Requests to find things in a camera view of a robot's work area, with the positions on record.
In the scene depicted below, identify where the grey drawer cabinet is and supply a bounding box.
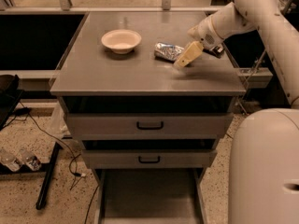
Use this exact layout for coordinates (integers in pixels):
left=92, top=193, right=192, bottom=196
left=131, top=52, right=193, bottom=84
left=50, top=11, right=247, bottom=224

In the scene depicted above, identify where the black drawer handle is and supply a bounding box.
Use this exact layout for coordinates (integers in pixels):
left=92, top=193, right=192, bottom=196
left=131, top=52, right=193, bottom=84
left=138, top=156, right=161, bottom=164
left=136, top=121, right=164, bottom=131

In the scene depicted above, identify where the right clear water bottle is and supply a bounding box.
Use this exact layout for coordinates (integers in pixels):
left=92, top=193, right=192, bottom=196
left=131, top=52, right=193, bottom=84
left=20, top=148, right=42, bottom=172

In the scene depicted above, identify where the black floor cable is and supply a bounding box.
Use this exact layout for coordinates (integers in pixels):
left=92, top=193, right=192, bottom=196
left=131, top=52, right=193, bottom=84
left=3, top=100, right=101, bottom=224

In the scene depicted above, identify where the black stand frame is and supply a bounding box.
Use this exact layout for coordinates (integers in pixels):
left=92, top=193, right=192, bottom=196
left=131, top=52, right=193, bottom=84
left=0, top=75, right=62, bottom=210

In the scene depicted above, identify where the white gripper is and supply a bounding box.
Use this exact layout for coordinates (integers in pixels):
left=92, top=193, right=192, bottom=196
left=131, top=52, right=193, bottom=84
left=174, top=16, right=223, bottom=69

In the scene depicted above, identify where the black top drawer handle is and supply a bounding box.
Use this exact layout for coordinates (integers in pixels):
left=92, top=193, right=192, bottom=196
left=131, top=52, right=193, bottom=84
left=136, top=121, right=164, bottom=131

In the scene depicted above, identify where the grey drawer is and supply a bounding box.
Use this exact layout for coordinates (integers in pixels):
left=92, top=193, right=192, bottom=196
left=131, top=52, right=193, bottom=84
left=64, top=96, right=233, bottom=140
left=82, top=139, right=217, bottom=169
left=93, top=169, right=207, bottom=224

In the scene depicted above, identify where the white round bowl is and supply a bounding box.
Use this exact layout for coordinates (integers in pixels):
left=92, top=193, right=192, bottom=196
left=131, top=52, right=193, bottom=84
left=101, top=29, right=142, bottom=54

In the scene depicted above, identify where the black middle drawer handle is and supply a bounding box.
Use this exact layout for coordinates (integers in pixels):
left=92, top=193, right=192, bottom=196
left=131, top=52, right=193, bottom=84
left=138, top=156, right=161, bottom=164

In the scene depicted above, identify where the black chocolate bar packet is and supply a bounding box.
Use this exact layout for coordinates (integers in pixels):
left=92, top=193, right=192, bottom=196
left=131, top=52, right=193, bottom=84
left=209, top=45, right=224, bottom=58

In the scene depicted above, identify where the grey middle drawer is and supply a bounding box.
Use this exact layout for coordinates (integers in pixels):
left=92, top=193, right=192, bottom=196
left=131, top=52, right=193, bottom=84
left=82, top=139, right=217, bottom=169

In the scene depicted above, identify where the grey bottom drawer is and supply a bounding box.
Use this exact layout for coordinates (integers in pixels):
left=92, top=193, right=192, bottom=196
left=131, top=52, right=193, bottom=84
left=93, top=169, right=207, bottom=224

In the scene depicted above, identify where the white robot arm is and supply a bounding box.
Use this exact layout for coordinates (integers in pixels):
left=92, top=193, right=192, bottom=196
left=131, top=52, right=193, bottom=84
left=175, top=0, right=299, bottom=224

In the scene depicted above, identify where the grey top drawer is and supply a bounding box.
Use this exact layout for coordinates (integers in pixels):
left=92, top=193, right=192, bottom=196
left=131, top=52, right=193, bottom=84
left=64, top=96, right=233, bottom=140

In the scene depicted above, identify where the clear water bottle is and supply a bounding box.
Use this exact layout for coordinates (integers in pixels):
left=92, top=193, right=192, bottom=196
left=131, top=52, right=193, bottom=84
left=0, top=149, right=21, bottom=172
left=20, top=148, right=42, bottom=172

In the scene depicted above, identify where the left clear water bottle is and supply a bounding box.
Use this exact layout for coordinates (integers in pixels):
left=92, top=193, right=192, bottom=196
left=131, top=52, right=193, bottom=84
left=0, top=149, right=21, bottom=172

